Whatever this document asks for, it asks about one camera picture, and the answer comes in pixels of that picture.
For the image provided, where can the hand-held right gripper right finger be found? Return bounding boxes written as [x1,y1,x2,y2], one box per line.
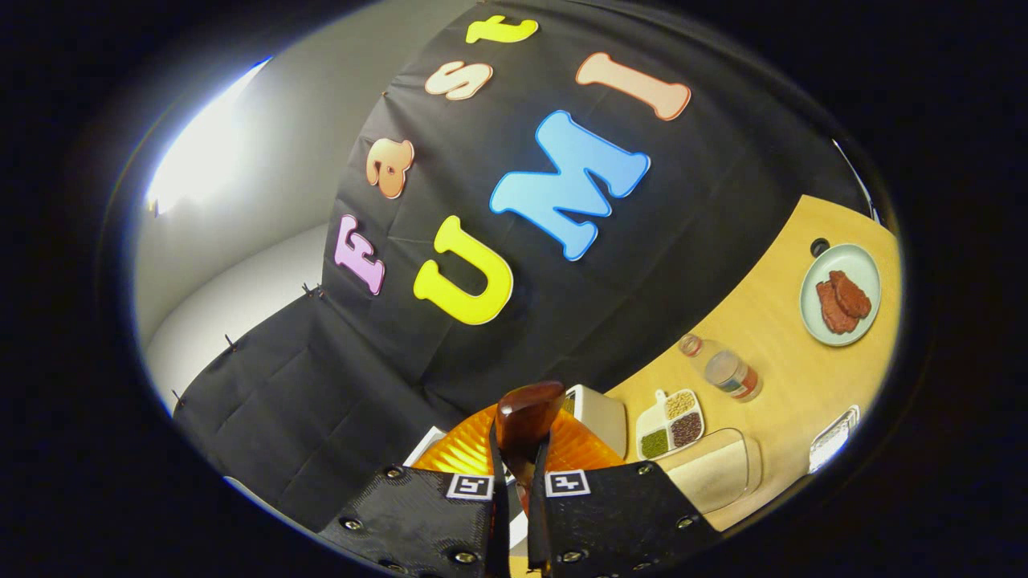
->
[526,409,720,576]

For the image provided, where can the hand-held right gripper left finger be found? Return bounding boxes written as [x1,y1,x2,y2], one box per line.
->
[317,405,512,576]

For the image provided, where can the white rice cooker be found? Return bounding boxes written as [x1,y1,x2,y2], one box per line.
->
[404,425,448,469]

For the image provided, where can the glass tray of rice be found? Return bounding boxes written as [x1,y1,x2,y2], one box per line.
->
[663,428,764,515]

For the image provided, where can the brown wooden spoon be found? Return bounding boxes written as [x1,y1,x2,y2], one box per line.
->
[494,381,568,515]

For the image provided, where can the white toaster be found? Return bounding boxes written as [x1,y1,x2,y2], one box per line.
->
[565,385,628,459]

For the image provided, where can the white divided bean dish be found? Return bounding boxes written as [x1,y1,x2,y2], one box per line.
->
[635,389,707,462]

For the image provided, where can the clear plastic drink bottle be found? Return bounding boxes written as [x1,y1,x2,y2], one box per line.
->
[677,333,764,402]

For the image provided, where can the black backdrop cloth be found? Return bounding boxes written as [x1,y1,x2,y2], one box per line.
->
[173,0,874,532]

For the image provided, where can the pale green plate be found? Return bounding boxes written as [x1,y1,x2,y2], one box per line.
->
[799,243,883,348]

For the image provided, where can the large ceiling light panel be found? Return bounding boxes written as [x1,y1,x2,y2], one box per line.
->
[147,58,271,214]

